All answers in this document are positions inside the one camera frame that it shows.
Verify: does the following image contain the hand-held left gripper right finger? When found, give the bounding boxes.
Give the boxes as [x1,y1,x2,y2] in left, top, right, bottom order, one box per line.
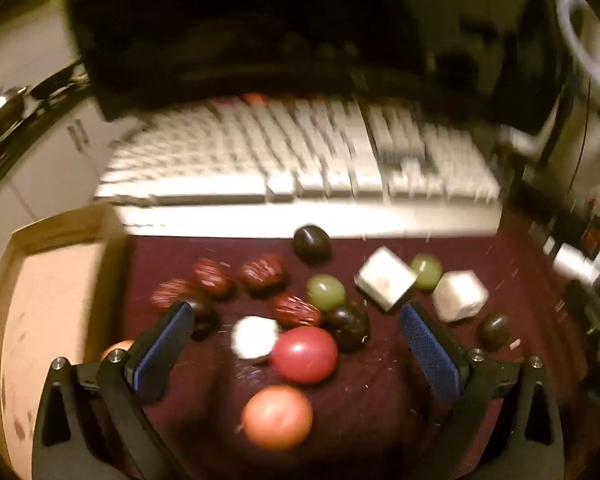
[399,301,566,480]

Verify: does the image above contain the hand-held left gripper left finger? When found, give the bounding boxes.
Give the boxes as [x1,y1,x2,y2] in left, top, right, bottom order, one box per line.
[31,301,196,480]

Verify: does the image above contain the small red tomato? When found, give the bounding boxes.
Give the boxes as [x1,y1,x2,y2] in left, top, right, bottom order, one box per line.
[270,326,339,386]
[242,387,313,450]
[100,340,137,363]

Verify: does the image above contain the dark purple grape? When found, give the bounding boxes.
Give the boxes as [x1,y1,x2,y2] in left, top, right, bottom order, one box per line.
[293,225,331,265]
[325,302,371,353]
[477,314,512,352]
[182,296,220,341]

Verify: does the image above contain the wrinkled red date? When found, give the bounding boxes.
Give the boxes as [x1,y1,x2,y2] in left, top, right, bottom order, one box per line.
[272,294,325,328]
[192,258,236,301]
[150,280,193,311]
[240,255,287,293]

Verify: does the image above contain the white cube block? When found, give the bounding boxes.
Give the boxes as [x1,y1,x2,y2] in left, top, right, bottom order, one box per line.
[231,316,281,361]
[432,270,490,323]
[355,246,418,312]

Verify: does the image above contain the green grape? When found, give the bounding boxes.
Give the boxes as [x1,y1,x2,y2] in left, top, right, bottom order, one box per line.
[410,254,443,291]
[306,274,347,311]

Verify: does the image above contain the shallow cardboard box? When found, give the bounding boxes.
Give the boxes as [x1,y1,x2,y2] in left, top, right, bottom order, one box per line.
[0,203,129,461]

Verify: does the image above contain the dark red desk mat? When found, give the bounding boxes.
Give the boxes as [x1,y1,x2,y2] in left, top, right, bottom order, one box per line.
[122,232,596,480]

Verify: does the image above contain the white power adapter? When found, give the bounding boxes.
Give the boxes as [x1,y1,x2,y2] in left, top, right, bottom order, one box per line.
[550,247,600,281]

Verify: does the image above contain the white kitchen cabinets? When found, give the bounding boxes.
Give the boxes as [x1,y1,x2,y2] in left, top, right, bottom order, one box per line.
[0,95,146,281]

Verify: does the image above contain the white keyboard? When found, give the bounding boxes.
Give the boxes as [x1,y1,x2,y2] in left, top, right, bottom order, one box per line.
[94,97,502,208]

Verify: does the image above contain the black kitchen counter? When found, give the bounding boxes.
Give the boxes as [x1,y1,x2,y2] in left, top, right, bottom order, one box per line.
[0,62,93,201]

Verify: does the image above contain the steel wok with lid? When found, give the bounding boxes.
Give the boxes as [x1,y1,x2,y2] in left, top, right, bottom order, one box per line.
[0,85,31,146]

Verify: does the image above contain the black monitor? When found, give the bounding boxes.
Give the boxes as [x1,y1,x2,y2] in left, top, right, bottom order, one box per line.
[62,0,571,123]

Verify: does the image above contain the white ring light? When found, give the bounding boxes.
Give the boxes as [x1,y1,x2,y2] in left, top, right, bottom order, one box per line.
[554,0,600,98]

